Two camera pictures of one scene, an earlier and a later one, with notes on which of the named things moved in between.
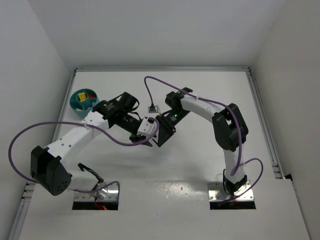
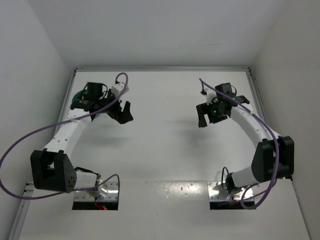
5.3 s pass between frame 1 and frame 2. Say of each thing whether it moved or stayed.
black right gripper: moved
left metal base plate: stayed
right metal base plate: stayed
